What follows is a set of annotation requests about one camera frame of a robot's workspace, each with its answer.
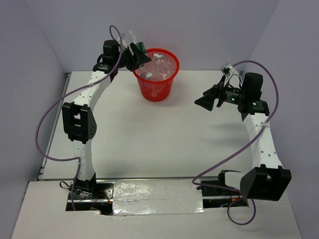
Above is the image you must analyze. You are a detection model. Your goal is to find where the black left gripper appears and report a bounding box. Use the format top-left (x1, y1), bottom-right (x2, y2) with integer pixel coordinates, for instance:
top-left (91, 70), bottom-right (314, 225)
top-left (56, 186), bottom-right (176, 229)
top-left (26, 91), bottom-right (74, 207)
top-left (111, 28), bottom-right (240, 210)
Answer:
top-left (114, 43), bottom-right (151, 72)

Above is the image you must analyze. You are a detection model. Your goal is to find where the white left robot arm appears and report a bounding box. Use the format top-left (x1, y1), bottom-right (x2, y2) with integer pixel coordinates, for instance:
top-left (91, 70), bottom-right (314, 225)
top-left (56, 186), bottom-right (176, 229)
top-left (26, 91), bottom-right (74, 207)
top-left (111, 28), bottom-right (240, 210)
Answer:
top-left (62, 40), bottom-right (151, 198)

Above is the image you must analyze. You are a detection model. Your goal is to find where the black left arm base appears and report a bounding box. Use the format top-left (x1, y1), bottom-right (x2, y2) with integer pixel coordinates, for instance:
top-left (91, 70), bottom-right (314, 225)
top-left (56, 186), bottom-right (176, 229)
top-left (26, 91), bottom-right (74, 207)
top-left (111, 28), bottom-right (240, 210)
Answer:
top-left (66, 183), bottom-right (114, 216)

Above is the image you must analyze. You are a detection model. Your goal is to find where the clear bottle white cap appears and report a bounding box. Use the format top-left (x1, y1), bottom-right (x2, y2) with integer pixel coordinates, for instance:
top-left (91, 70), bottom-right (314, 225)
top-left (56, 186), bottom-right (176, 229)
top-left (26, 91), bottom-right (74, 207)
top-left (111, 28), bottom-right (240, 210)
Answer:
top-left (146, 53), bottom-right (160, 81)

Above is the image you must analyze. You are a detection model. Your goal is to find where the aluminium rail frame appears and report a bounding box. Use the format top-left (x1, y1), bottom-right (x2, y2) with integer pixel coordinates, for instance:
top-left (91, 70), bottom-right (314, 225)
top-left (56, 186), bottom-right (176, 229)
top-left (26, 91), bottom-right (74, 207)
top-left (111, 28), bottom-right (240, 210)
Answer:
top-left (37, 72), bottom-right (71, 181)

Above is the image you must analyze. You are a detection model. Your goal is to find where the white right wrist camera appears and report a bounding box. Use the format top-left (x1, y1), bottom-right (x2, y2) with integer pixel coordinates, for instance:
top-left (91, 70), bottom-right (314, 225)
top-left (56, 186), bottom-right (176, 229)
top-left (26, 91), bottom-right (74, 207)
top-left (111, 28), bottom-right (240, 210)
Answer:
top-left (220, 63), bottom-right (238, 86)

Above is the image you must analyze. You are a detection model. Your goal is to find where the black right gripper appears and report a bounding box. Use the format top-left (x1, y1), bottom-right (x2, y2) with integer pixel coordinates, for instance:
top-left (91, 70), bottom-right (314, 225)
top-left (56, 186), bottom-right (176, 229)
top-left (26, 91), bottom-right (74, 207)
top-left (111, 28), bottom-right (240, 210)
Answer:
top-left (195, 75), bottom-right (246, 111)

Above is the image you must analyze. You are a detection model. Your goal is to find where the blue label plastic bottle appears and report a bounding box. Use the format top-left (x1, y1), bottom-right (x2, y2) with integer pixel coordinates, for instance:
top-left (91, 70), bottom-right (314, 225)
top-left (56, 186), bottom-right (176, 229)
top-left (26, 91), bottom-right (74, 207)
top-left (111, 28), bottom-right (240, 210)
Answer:
top-left (139, 72), bottom-right (153, 81)

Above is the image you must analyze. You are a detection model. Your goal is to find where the red mesh plastic bin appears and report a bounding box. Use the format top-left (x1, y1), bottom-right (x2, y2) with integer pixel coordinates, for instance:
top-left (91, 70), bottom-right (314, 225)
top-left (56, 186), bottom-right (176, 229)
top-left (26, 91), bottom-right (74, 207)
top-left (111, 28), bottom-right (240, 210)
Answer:
top-left (133, 48), bottom-right (179, 102)

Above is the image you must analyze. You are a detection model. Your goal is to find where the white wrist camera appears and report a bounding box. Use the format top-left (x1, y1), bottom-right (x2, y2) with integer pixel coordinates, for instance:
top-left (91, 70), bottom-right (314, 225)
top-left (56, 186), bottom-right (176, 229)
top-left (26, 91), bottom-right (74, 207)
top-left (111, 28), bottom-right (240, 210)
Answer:
top-left (116, 33), bottom-right (131, 51)
top-left (220, 63), bottom-right (238, 86)

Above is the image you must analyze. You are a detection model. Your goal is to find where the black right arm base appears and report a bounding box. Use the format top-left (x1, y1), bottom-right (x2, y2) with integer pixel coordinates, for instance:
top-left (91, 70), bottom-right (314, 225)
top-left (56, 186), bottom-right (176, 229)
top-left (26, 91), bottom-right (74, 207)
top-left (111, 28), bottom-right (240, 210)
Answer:
top-left (196, 178), bottom-right (241, 198)

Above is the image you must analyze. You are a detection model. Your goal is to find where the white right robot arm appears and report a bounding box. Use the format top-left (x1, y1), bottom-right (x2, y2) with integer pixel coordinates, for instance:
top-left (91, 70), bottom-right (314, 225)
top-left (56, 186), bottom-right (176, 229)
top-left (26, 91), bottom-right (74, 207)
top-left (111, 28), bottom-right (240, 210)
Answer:
top-left (195, 73), bottom-right (292, 201)

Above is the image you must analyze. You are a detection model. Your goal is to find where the green label plastic bottle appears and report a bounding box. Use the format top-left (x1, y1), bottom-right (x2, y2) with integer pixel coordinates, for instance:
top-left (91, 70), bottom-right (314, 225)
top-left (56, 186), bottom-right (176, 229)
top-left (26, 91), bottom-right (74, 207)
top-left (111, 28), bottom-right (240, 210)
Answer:
top-left (127, 29), bottom-right (153, 80)

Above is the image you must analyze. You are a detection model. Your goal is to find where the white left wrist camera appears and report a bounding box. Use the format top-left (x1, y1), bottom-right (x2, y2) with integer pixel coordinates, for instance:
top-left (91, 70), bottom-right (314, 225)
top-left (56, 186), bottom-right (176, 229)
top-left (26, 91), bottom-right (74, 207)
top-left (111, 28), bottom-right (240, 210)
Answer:
top-left (116, 33), bottom-right (131, 51)

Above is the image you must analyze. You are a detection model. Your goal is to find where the clear wide-mouth plastic jar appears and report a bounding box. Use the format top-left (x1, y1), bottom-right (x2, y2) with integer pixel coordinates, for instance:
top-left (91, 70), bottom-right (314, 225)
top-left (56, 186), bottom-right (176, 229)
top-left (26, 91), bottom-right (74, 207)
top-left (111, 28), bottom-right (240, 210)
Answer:
top-left (158, 54), bottom-right (174, 81)

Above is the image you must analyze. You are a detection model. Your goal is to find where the silver foil covered panel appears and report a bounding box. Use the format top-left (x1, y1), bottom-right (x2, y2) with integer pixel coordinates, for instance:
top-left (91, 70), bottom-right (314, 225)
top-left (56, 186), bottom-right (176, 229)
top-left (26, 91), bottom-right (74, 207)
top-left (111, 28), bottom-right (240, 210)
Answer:
top-left (112, 179), bottom-right (204, 216)

